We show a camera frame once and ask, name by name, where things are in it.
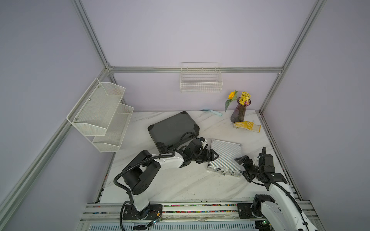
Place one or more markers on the white wire wall basket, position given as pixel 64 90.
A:
pixel 200 77

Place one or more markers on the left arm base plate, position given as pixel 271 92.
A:
pixel 149 213

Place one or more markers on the yellow sunflower with leaf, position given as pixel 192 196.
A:
pixel 232 97

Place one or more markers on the yellow work glove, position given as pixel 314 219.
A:
pixel 247 125

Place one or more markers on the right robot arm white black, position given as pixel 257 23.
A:
pixel 279 207

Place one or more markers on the dark grey poker case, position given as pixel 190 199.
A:
pixel 170 133

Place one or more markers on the purple glass vase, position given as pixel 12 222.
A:
pixel 239 112

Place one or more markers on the white mesh two-tier shelf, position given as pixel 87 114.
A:
pixel 101 116

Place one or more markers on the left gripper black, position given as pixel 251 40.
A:
pixel 211 158

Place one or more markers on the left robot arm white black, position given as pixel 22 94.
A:
pixel 137 176

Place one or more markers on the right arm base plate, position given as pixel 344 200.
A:
pixel 248 210

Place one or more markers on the aluminium frame rail structure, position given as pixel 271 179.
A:
pixel 22 188

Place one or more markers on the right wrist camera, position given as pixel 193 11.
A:
pixel 266 162

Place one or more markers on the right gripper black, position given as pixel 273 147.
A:
pixel 249 161

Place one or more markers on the silver aluminium poker case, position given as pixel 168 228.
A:
pixel 225 164

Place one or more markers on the light blue plastic tool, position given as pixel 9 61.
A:
pixel 212 111

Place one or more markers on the yellow flower bunch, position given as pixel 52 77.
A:
pixel 245 99

